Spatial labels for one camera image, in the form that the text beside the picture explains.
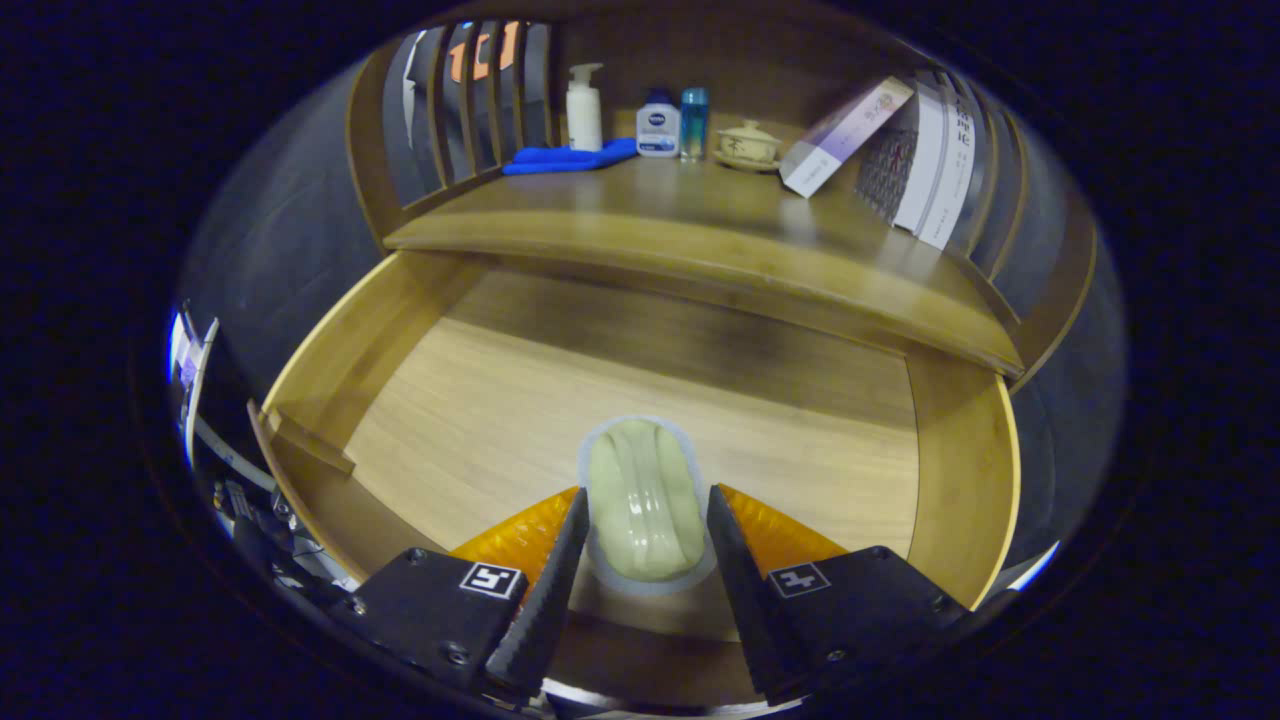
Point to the blue folded cloth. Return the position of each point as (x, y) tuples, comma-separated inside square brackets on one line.
[(570, 158)]

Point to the slim teal bottle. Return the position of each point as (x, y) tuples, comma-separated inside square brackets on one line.
[(694, 122)]

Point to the white book with dark lettering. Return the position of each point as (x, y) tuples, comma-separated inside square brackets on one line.
[(955, 180)]

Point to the patterned cover book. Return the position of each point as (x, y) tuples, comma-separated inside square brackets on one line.
[(885, 170)]

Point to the wooden countertop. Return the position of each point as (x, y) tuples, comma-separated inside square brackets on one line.
[(640, 210)]

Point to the black backdrop cloth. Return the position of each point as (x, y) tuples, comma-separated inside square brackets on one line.
[(280, 230)]

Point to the wooden cabinet with slatted shelf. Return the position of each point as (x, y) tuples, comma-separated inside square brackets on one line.
[(750, 60)]

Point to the white bottle with blue cap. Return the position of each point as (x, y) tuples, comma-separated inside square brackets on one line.
[(657, 128)]

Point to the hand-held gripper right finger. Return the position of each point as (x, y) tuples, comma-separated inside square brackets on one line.
[(745, 600)]

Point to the wooden drawer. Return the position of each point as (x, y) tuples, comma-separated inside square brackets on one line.
[(500, 420)]

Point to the green soap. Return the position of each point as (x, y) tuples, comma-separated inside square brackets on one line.
[(645, 510)]

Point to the cream lidded teacup with saucer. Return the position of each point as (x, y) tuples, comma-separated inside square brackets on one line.
[(748, 145)]

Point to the white pump bottle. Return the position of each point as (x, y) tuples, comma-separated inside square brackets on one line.
[(584, 110)]

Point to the purple and white book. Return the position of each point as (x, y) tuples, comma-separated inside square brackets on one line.
[(845, 135)]

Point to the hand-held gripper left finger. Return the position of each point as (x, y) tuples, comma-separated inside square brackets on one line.
[(548, 600)]

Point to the black power strip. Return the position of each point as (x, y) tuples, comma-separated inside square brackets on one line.
[(250, 510)]

